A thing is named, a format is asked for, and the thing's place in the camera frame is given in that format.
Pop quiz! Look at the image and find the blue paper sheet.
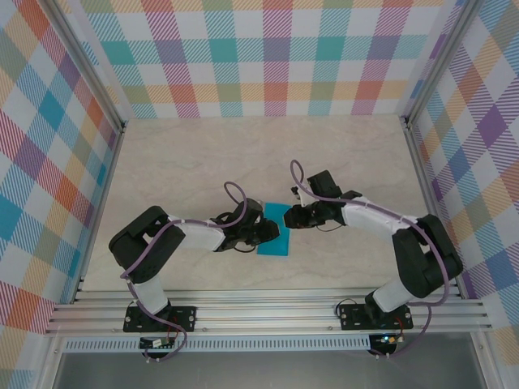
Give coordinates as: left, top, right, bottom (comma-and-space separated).
255, 201, 294, 258

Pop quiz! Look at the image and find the grey metal shelf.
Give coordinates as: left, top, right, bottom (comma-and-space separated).
52, 350, 487, 389

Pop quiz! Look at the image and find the small black circuit board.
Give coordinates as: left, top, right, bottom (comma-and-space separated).
139, 337, 175, 349

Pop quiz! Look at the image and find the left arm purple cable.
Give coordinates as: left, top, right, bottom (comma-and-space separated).
121, 181, 249, 364

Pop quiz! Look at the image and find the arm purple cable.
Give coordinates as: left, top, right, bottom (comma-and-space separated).
121, 181, 249, 364
290, 160, 451, 360

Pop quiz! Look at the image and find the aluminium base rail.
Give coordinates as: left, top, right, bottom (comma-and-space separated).
44, 288, 494, 336

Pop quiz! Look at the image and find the perforated grey cable duct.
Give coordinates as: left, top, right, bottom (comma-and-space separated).
62, 334, 372, 353

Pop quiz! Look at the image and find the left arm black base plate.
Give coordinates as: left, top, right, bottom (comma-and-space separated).
123, 306, 198, 334

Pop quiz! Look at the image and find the aluminium table side rail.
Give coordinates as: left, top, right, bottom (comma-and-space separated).
403, 117, 465, 299
71, 121, 127, 305

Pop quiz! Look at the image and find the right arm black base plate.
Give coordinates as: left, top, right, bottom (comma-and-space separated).
338, 303, 414, 331

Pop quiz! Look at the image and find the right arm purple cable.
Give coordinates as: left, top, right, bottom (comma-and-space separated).
290, 160, 451, 360

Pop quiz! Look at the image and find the aluminium frame post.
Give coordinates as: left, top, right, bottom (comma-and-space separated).
399, 0, 483, 126
42, 0, 127, 133

